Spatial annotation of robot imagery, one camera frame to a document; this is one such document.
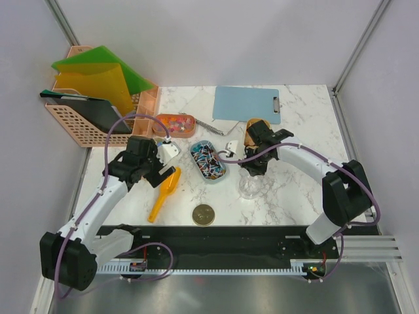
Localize orange plastic scoop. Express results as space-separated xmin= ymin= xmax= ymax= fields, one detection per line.
xmin=147 ymin=167 xmax=181 ymax=223

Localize blue tray of lollipops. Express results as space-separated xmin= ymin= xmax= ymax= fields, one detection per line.
xmin=189 ymin=140 xmax=227 ymax=184

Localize clear plastic jar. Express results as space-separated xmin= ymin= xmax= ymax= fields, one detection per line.
xmin=238 ymin=171 xmax=264 ymax=200

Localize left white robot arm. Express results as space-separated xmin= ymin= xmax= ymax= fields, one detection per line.
xmin=39 ymin=135 xmax=181 ymax=291

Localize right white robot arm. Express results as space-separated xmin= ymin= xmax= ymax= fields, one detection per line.
xmin=240 ymin=120 xmax=375 ymax=258

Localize yellow tray jelly candies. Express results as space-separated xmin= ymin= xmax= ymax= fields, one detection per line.
xmin=244 ymin=118 xmax=270 ymax=147

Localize pink tray star candies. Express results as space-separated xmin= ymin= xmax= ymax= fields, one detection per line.
xmin=156 ymin=114 xmax=196 ymax=139

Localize blue clipboard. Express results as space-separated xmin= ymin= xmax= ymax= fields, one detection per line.
xmin=212 ymin=86 xmax=281 ymax=124

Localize gold jar lid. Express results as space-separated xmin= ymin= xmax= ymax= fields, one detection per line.
xmin=192 ymin=204 xmax=215 ymax=227

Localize pink file organizer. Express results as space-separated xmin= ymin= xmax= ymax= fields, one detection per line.
xmin=44 ymin=45 xmax=161 ymax=148

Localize black folder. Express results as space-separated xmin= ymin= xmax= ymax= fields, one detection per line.
xmin=40 ymin=90 xmax=122 ymax=133

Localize white spiral notebook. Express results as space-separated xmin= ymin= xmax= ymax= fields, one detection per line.
xmin=179 ymin=91 xmax=244 ymax=138

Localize yellow plastic folder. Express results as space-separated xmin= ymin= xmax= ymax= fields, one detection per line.
xmin=56 ymin=67 xmax=134 ymax=116

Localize green plastic folder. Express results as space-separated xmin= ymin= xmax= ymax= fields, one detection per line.
xmin=51 ymin=46 xmax=155 ymax=95

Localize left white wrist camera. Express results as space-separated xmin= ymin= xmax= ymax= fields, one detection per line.
xmin=156 ymin=142 xmax=181 ymax=165

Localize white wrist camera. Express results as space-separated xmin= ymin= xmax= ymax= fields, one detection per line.
xmin=156 ymin=142 xmax=181 ymax=165
xmin=225 ymin=140 xmax=238 ymax=158

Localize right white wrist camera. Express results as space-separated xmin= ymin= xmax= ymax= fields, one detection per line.
xmin=225 ymin=140 xmax=238 ymax=158

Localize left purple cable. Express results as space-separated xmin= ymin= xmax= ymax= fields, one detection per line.
xmin=54 ymin=114 xmax=174 ymax=299

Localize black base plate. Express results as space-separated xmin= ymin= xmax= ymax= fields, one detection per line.
xmin=67 ymin=224 xmax=382 ymax=271

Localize white cable duct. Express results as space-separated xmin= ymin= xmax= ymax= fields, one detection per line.
xmin=96 ymin=260 xmax=328 ymax=275

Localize aluminium frame rail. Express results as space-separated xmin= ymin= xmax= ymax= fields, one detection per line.
xmin=45 ymin=234 xmax=405 ymax=262

